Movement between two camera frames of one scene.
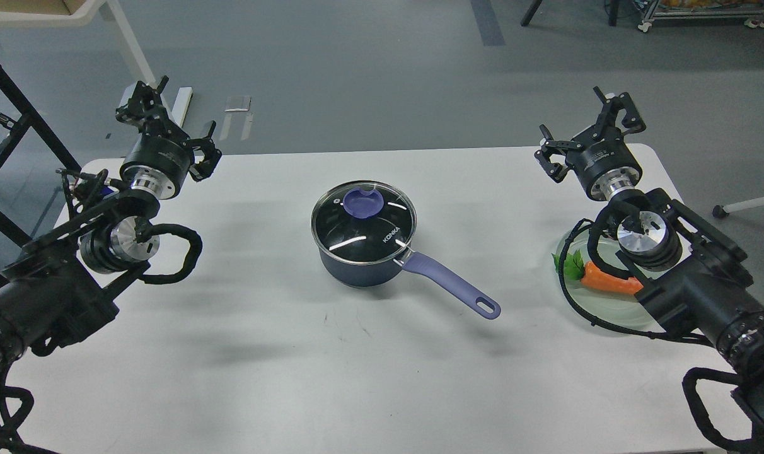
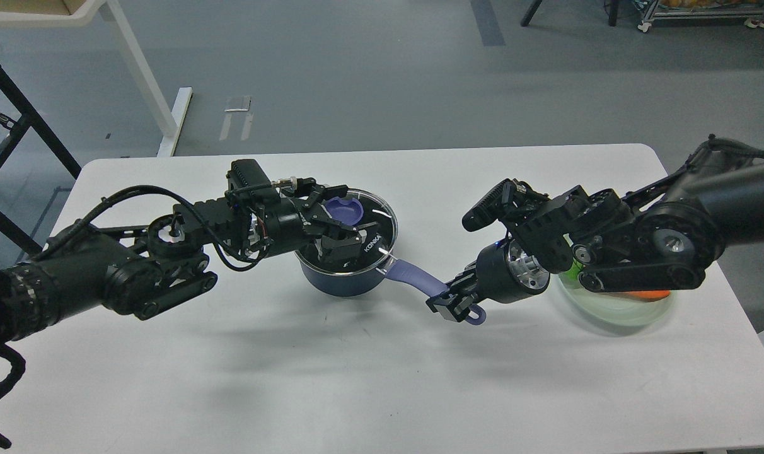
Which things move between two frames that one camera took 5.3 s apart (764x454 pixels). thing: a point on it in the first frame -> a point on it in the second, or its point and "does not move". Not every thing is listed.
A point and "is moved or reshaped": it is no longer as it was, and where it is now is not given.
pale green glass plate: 621,310 does not move
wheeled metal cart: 754,12 does not move
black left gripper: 157,163 -> 266,223
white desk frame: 85,14 does not move
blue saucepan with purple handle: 348,274 is moved or reshaped
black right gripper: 604,166 -> 503,272
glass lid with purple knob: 362,222 is moved or reshaped
